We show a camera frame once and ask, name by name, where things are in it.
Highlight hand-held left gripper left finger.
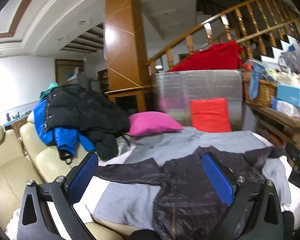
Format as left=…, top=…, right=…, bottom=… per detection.
left=16, top=152, right=99, bottom=240

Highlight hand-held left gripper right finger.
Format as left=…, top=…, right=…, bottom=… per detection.
left=202, top=152, right=284, bottom=240

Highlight dark quilted jacket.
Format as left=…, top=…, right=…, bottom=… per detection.
left=96, top=145, right=287, bottom=240

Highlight blue jacket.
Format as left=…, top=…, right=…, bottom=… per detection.
left=34, top=99, right=97, bottom=161

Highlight wooden table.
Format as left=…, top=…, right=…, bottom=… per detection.
left=249, top=104, right=300, bottom=153

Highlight grey blanket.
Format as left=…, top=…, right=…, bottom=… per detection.
left=92, top=127, right=292, bottom=230

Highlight black down jacket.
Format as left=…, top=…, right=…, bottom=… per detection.
left=43, top=84, right=130, bottom=162

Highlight red pillow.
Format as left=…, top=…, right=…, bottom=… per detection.
left=189, top=98, right=232, bottom=132

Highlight white patterned box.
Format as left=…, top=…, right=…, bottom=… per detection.
left=271, top=97, right=300, bottom=117

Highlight beige leather sofa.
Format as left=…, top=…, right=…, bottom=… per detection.
left=0, top=111, right=130, bottom=240

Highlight blue tissue box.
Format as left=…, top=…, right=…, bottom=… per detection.
left=276, top=84, right=300, bottom=110

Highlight pink pillow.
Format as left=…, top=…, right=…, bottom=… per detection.
left=128, top=112, right=185, bottom=137

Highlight wicker basket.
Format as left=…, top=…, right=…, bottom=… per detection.
left=243, top=77, right=277, bottom=107

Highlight green garment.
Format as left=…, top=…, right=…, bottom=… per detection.
left=39, top=82, right=60, bottom=100

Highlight silver foil insulation mat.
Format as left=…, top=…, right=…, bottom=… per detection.
left=152, top=69, right=246, bottom=131

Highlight blue cloth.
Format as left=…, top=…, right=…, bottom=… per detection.
left=249, top=64, right=268, bottom=100

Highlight red quilt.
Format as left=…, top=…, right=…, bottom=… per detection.
left=168, top=41, right=243, bottom=72

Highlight wooden stair railing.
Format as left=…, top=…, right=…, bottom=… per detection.
left=146, top=0, right=300, bottom=74

